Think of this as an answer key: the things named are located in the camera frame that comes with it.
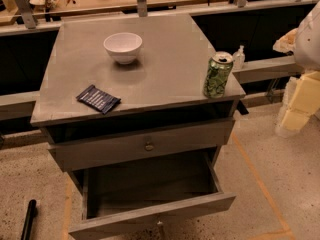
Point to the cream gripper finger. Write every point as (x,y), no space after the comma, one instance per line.
(286,43)
(301,100)

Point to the green soda can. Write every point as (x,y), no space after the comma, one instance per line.
(219,68)

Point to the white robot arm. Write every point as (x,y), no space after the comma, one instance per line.
(307,42)

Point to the grey drawer cabinet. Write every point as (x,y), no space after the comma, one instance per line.
(162,87)

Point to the open grey middle drawer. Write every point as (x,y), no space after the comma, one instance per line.
(132,196)

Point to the closed grey upper drawer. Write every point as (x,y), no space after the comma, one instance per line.
(105,150)

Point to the clear sanitizer bottle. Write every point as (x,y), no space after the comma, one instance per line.
(238,58)

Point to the white ceramic bowl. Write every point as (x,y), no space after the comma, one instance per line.
(123,47)

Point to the dark blue snack packet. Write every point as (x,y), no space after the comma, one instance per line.
(97,99)

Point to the grey metal railing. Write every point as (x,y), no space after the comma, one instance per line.
(28,22)

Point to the black cylindrical pole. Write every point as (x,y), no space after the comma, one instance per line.
(28,222)

